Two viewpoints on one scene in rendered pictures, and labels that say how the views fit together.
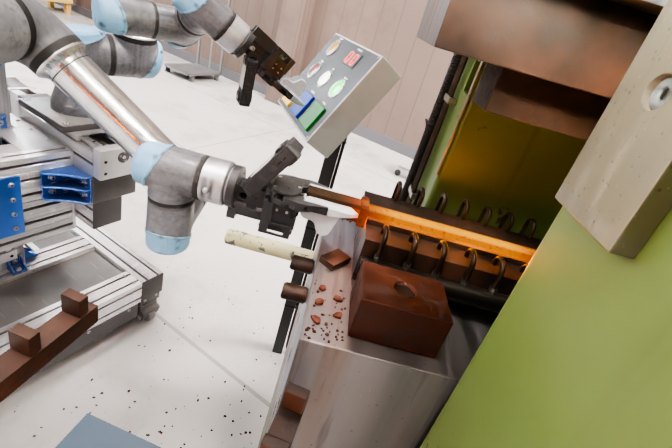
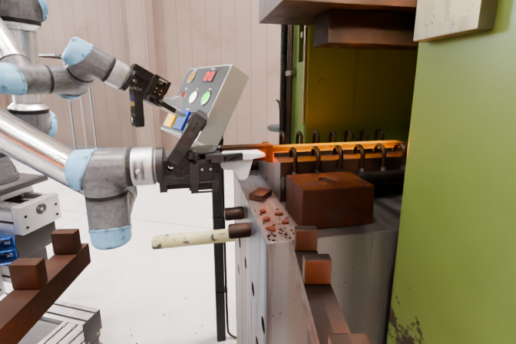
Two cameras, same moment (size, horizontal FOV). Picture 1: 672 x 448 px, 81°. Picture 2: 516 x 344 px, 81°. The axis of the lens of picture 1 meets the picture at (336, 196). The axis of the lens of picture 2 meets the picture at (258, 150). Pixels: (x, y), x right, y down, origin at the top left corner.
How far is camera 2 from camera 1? 0.17 m
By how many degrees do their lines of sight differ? 16
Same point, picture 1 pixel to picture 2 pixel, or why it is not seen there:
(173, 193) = (109, 185)
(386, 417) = (355, 291)
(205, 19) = (93, 64)
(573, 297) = (461, 89)
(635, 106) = not seen: outside the picture
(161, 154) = (90, 154)
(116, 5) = (14, 70)
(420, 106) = (256, 127)
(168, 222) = (110, 214)
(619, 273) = (487, 45)
